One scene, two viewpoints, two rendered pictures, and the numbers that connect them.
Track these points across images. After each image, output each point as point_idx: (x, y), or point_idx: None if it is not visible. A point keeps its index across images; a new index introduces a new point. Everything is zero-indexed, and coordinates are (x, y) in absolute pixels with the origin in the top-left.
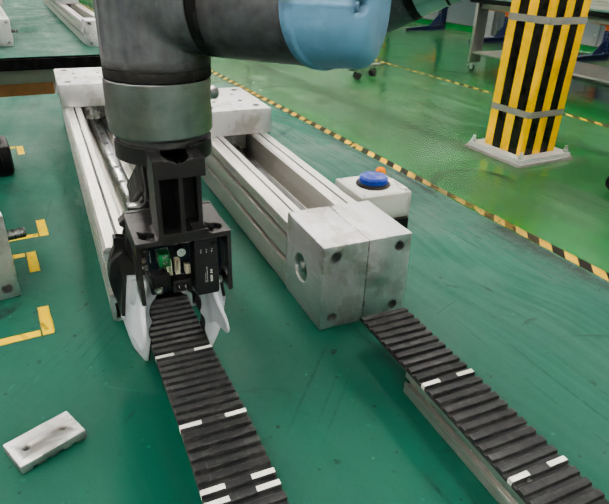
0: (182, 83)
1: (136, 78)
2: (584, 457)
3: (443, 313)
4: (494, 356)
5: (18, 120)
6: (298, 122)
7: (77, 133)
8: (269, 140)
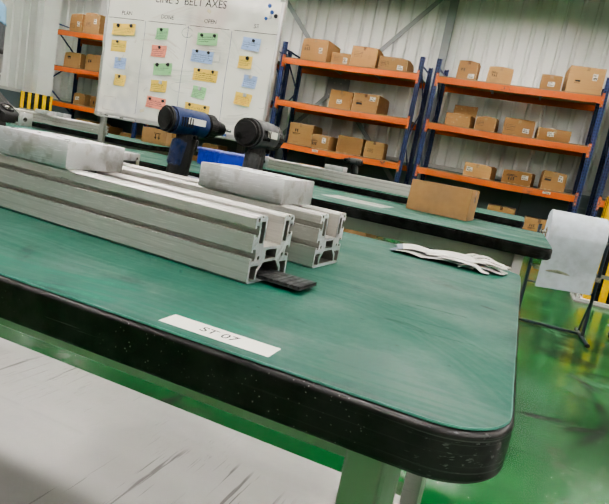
0: None
1: None
2: None
3: None
4: None
5: (377, 263)
6: (16, 272)
7: (158, 170)
8: None
